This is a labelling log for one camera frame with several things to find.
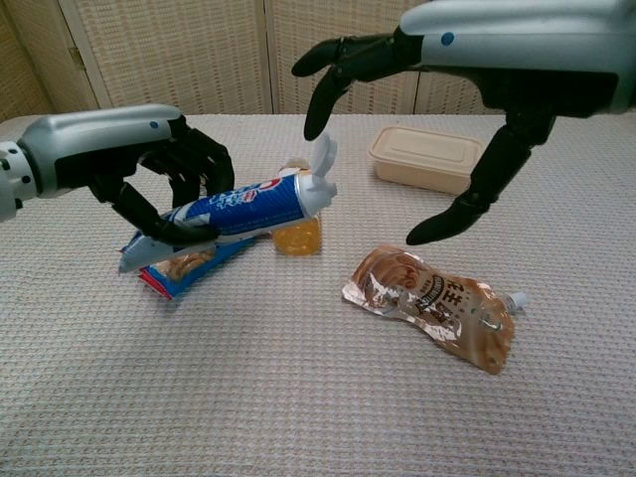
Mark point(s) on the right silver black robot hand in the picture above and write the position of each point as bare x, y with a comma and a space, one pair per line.
522, 40

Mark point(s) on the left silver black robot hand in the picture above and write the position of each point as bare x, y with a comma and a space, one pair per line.
99, 139

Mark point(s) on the blue white toothpaste tube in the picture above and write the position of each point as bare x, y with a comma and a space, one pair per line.
258, 204

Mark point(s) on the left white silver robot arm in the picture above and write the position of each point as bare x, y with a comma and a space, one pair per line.
12, 184

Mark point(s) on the brass screen hinge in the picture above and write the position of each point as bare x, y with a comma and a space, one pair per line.
75, 57

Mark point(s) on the woven folding screen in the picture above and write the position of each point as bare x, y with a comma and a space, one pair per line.
174, 49

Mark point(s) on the beige lidded lunch box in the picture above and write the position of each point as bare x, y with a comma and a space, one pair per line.
422, 154

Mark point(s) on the blue biscuit snack bag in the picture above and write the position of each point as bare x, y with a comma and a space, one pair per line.
199, 262

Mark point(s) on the orange juice plastic bottle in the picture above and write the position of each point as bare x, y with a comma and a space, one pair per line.
298, 238

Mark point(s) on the brown spout drink pouch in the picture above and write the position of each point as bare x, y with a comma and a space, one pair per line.
422, 293

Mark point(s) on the white woven tablecloth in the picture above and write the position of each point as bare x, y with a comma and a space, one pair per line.
318, 407

